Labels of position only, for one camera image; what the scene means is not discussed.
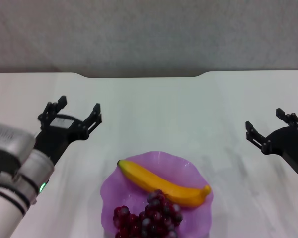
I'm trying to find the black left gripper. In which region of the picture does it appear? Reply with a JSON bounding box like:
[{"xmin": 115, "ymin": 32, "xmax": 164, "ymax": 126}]
[{"xmin": 33, "ymin": 96, "xmax": 103, "ymax": 166}]

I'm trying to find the yellow banana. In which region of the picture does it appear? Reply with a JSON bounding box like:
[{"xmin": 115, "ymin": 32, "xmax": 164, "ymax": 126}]
[{"xmin": 117, "ymin": 159, "xmax": 212, "ymax": 208}]

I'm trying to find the purple plastic plate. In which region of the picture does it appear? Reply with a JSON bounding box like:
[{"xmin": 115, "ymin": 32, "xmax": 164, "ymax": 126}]
[{"xmin": 100, "ymin": 150, "xmax": 214, "ymax": 238}]

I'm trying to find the dark red grape bunch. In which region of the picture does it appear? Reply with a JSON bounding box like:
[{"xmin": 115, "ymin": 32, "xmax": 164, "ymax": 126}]
[{"xmin": 113, "ymin": 189, "xmax": 183, "ymax": 238}]

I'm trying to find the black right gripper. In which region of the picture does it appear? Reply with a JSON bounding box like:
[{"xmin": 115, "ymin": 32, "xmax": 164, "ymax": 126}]
[{"xmin": 245, "ymin": 108, "xmax": 298, "ymax": 175}]

